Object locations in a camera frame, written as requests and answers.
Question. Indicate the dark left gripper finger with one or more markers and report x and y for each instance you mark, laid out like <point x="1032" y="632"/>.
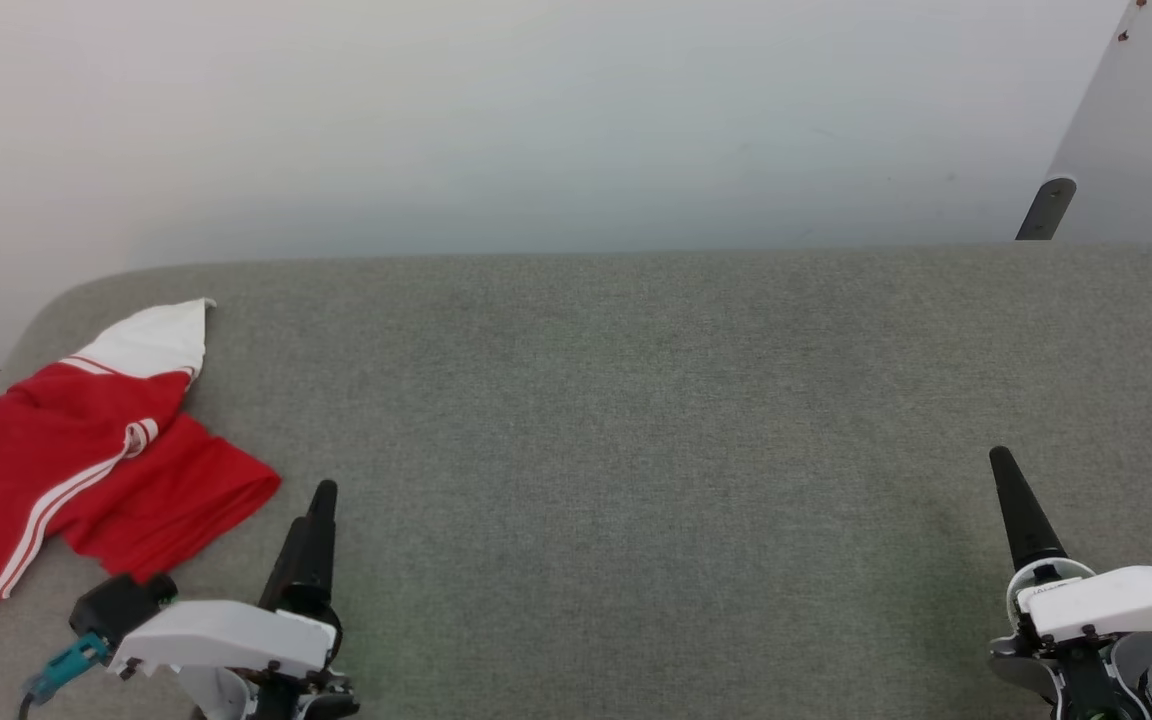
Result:
<point x="284" y="565"/>
<point x="321" y="540"/>

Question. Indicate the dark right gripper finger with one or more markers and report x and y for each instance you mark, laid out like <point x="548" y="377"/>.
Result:
<point x="1024" y="520"/>

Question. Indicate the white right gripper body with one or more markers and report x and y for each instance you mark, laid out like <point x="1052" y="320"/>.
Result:
<point x="1116" y="605"/>

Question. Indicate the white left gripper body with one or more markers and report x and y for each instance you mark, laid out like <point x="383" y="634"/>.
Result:
<point x="226" y="635"/>

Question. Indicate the red and white shirt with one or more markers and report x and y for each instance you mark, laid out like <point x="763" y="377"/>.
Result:
<point x="36" y="450"/>

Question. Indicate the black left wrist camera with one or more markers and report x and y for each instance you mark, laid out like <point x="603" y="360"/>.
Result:
<point x="121" y="605"/>

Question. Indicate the black metal bracket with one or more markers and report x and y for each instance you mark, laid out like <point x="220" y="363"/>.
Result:
<point x="1046" y="208"/>

